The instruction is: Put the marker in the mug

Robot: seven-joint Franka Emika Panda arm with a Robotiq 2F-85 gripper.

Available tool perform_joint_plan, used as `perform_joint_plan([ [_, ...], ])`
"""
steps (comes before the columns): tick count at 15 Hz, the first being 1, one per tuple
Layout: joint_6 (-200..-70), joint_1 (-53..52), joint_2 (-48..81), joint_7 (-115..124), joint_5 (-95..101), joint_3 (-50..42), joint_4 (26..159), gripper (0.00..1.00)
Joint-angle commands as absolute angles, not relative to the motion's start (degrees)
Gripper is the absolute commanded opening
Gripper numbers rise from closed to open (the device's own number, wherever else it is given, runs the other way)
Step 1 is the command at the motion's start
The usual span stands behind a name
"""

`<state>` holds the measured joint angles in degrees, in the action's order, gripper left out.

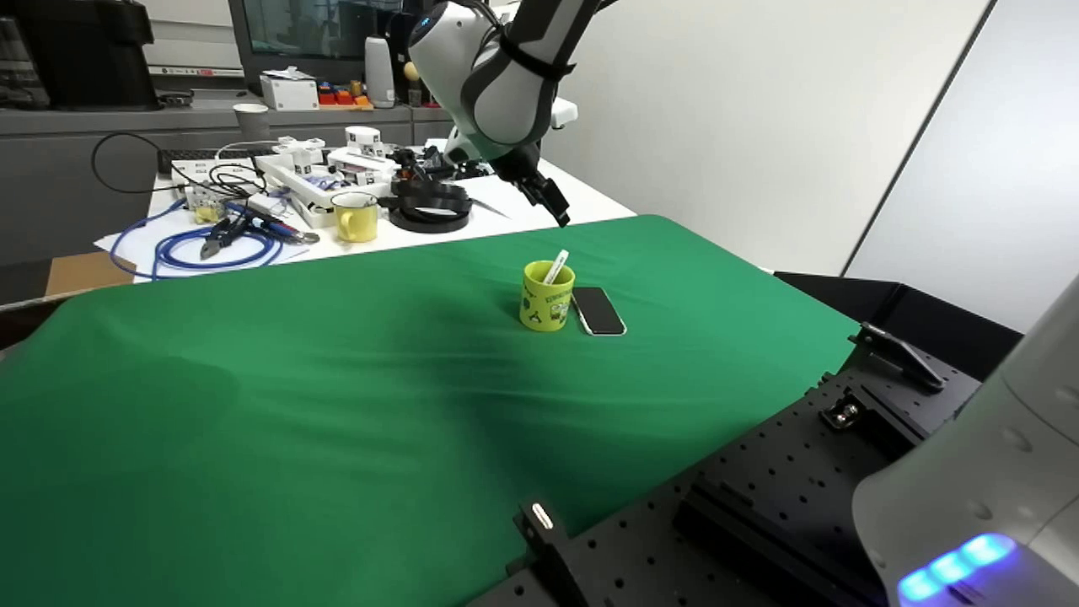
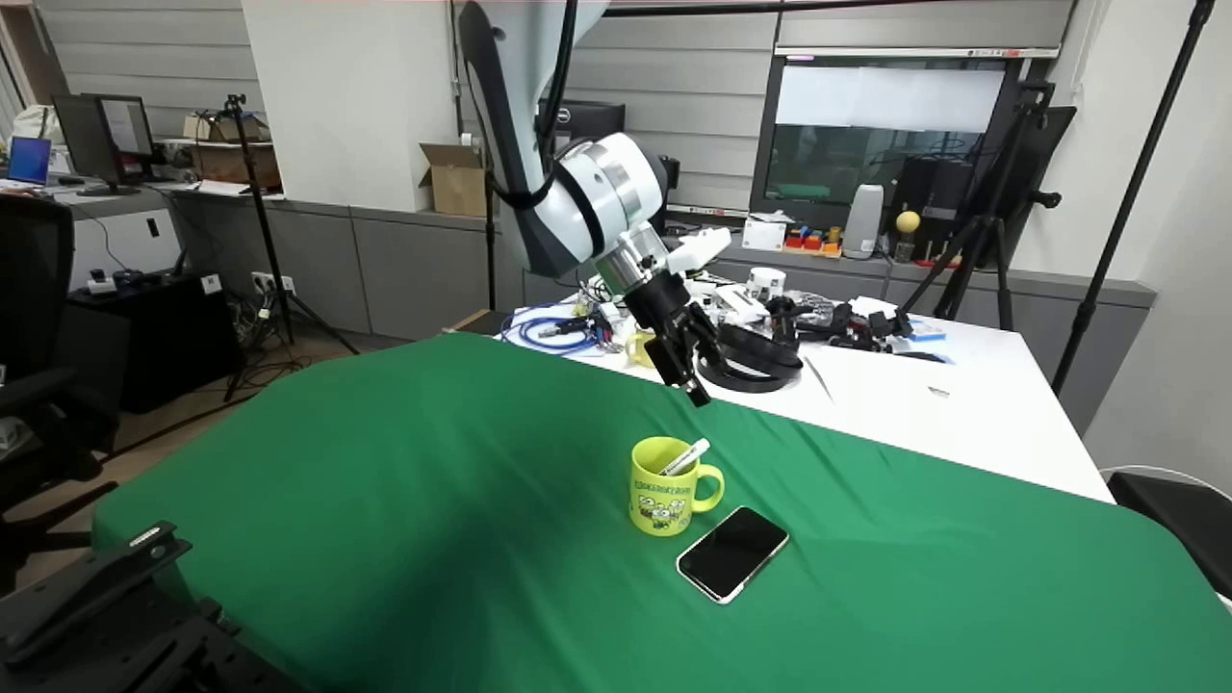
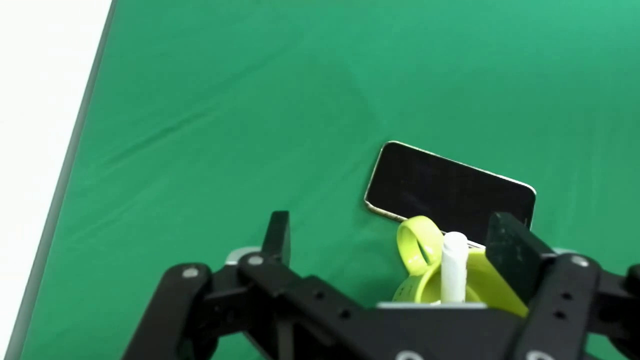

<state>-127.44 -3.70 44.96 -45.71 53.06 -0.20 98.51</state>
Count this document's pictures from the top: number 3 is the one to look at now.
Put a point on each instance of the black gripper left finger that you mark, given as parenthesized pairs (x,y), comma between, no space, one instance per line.
(276,237)

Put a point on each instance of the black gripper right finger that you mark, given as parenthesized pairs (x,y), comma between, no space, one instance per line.
(517,257)

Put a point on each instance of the yellow mug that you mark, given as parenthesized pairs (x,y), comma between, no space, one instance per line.
(417,233)

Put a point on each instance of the black smartphone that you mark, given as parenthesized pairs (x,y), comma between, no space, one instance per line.
(447,187)

